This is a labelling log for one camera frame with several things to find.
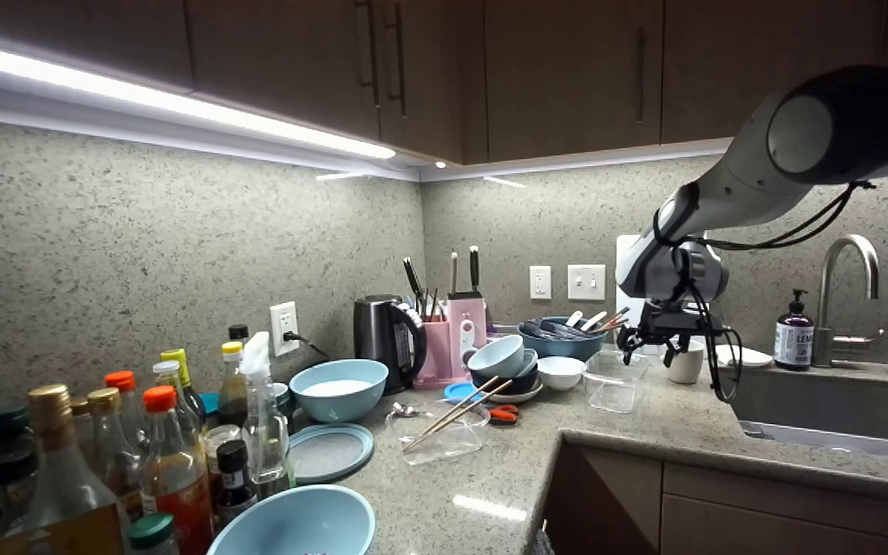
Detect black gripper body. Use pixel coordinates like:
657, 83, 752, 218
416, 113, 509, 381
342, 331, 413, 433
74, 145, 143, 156
635, 241, 729, 355

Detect pink utensil cup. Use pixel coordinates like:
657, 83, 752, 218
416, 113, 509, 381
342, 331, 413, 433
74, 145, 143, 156
413, 318, 451, 389

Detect orange cap sauce bottle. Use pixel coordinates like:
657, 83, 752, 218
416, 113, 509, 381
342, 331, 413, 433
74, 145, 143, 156
143, 386, 214, 555

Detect blue plate under bowls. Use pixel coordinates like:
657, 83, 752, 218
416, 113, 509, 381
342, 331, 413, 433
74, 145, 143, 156
440, 383, 484, 404

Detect light blue plate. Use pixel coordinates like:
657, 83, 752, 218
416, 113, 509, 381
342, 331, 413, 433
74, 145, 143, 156
290, 422, 377, 484

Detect large dark blue bowl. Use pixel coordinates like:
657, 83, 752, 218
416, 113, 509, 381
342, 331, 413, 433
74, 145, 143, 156
522, 315, 605, 362

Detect white light switch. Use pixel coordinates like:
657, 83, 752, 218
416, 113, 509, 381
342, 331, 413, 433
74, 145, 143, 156
569, 266, 605, 303

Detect clear glass rectangular dish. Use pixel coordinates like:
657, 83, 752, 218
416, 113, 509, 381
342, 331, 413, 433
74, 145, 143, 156
386, 404, 488, 465

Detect light blue bowl front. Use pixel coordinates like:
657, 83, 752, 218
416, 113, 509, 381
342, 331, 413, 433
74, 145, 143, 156
208, 484, 377, 555

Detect under cabinet light strip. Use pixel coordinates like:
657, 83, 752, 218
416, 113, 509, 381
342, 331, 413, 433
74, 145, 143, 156
0, 49, 396, 161

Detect wooden chopstick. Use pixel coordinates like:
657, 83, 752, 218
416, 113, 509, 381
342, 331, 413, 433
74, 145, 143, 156
429, 381, 511, 433
419, 378, 509, 438

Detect pink knife block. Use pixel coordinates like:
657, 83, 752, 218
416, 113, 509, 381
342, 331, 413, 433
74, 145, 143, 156
446, 295, 488, 371

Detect clear spray bottle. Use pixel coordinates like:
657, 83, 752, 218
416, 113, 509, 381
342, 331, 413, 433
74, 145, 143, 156
242, 334, 292, 498

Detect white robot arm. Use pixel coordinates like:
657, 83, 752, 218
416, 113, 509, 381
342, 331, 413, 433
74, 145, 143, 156
614, 66, 888, 400

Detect black electric kettle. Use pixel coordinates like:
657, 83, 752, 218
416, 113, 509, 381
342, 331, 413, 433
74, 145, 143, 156
355, 295, 427, 393

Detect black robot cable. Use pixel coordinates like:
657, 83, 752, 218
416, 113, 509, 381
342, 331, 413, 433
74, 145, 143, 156
650, 180, 879, 256

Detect orange and black peeler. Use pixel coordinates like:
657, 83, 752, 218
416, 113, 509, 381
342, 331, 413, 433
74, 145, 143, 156
492, 404, 522, 425

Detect dark soap dispenser bottle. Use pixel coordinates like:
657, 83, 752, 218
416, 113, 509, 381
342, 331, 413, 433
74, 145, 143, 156
774, 290, 814, 371

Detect light blue bowl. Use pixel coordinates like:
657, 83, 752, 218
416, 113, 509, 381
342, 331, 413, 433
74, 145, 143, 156
290, 359, 388, 422
208, 484, 377, 555

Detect white cutting board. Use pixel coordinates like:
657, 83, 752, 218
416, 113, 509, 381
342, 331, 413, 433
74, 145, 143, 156
616, 232, 661, 327

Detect stacked black and blue bowls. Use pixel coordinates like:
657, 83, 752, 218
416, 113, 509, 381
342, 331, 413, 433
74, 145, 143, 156
466, 335, 541, 396

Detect white small bowl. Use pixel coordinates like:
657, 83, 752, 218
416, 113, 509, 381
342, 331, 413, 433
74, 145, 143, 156
537, 359, 586, 393

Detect chrome sink faucet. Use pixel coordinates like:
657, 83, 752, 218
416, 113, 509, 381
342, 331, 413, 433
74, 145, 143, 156
814, 235, 882, 368

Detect light blue bowl back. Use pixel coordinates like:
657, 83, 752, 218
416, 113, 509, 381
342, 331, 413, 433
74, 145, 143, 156
290, 359, 388, 422

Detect gold cap glass bottle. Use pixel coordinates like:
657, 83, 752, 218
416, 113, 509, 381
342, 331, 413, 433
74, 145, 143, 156
26, 383, 126, 555

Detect yellow cap oil bottle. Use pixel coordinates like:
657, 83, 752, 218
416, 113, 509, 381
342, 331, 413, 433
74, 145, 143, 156
218, 342, 246, 425

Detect clear glass square bowl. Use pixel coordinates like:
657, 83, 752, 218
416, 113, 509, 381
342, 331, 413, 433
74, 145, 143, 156
586, 375, 639, 417

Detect white wall outlet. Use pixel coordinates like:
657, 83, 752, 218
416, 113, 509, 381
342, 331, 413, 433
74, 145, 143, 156
268, 303, 298, 359

